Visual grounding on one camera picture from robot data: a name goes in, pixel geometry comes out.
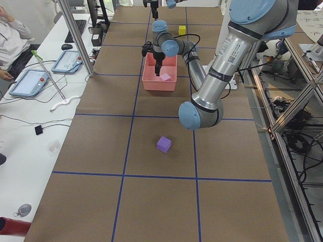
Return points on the near blue teach pendant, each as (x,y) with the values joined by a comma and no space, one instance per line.
(30,83)

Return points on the pink foam block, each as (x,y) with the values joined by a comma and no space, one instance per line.
(165,77)

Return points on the yellow foam block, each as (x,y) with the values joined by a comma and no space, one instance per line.
(182,30)

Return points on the pink plastic bin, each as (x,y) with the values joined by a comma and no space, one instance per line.
(152,82)

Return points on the round metal lid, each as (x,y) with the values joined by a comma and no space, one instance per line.
(23,210)

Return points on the seated person white shirt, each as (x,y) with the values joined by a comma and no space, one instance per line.
(15,46)

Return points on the black monitor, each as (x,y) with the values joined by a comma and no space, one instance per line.
(95,8)

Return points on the blue teach pendant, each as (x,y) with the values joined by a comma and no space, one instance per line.
(30,83)
(68,62)

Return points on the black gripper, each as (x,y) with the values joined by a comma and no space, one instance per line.
(154,6)
(159,57)

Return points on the red cylinder bottle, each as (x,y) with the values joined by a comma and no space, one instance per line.
(14,227)

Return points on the black computer mouse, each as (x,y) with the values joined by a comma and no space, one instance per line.
(66,46)

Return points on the metal grabber stick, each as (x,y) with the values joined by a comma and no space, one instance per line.
(65,100)

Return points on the purple foam block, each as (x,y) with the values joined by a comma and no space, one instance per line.
(164,144)

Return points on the aluminium frame post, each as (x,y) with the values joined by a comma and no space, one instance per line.
(71,24)

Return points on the far blue teach pendant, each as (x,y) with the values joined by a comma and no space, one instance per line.
(68,62)

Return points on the black box with label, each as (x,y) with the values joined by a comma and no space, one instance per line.
(97,36)

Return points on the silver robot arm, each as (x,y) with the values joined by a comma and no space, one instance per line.
(250,22)
(170,3)

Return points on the small black square device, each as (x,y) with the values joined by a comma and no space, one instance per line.
(38,130)

